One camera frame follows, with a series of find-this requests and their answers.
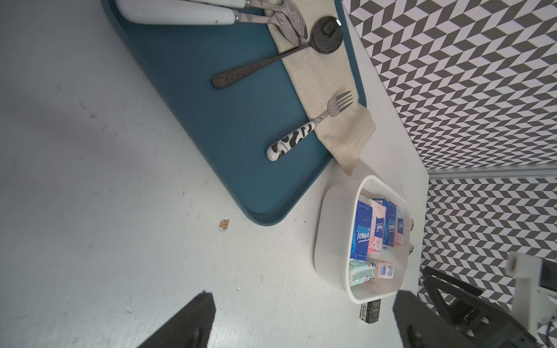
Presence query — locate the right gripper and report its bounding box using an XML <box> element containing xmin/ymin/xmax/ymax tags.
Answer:
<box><xmin>422</xmin><ymin>266</ymin><xmax>538</xmax><ymax>347</ymax></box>

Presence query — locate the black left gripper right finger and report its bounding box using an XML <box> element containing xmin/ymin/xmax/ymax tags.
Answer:
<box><xmin>393</xmin><ymin>291</ymin><xmax>474</xmax><ymax>348</ymax></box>

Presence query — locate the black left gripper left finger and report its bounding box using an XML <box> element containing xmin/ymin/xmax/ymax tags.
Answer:
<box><xmin>139</xmin><ymin>291</ymin><xmax>216</xmax><ymax>348</ymax></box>

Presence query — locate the black tissue pack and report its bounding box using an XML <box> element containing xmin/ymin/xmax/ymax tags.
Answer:
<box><xmin>360</xmin><ymin>300</ymin><xmax>381</xmax><ymax>324</ymax></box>

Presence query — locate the teal tissue pack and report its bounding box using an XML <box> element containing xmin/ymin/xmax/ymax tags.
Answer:
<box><xmin>348</xmin><ymin>260</ymin><xmax>377</xmax><ymax>287</ymax></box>

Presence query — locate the pink blue tissue pack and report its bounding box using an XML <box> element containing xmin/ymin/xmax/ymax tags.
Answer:
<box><xmin>394</xmin><ymin>207</ymin><xmax>404</xmax><ymax>248</ymax></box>

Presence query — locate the blue Vinda tissue pack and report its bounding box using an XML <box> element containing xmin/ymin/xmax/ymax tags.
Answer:
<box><xmin>350</xmin><ymin>195</ymin><xmax>373</xmax><ymax>261</ymax></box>

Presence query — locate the white storage box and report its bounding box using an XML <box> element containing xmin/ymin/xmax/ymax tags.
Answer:
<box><xmin>314</xmin><ymin>175</ymin><xmax>410</xmax><ymax>305</ymax></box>

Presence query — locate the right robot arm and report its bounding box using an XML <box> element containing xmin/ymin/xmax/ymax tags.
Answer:
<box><xmin>422</xmin><ymin>252</ymin><xmax>556</xmax><ymax>347</ymax></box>

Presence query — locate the teal serving tray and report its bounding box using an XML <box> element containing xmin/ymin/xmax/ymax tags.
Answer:
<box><xmin>102</xmin><ymin>1</ymin><xmax>332</xmax><ymax>226</ymax></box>

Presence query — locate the black metal spoon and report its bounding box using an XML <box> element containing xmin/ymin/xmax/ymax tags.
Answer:
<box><xmin>211</xmin><ymin>16</ymin><xmax>344</xmax><ymax>89</ymax></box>

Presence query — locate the patterned handle fork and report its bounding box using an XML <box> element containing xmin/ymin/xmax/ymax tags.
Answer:
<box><xmin>266</xmin><ymin>91</ymin><xmax>353</xmax><ymax>162</ymax></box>

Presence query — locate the white handled spoon lower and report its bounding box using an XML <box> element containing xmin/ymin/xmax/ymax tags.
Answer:
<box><xmin>116</xmin><ymin>0</ymin><xmax>308</xmax><ymax>46</ymax></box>

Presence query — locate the white handled spoon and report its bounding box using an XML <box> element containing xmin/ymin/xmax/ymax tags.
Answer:
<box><xmin>116</xmin><ymin>0</ymin><xmax>308</xmax><ymax>46</ymax></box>
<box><xmin>194</xmin><ymin>0</ymin><xmax>301</xmax><ymax>15</ymax></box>

